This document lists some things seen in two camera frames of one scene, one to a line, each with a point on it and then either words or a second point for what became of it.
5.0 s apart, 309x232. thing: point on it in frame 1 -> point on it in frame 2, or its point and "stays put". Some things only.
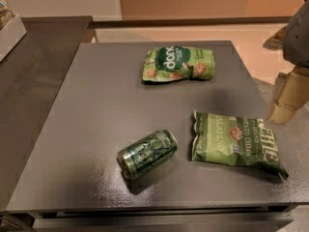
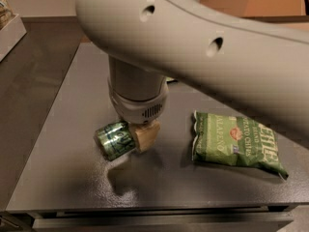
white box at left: (11, 35) stays put
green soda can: (139, 157) -> (116, 140)
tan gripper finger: (291, 93) -> (145, 134)
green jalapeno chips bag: (218, 137) stays put
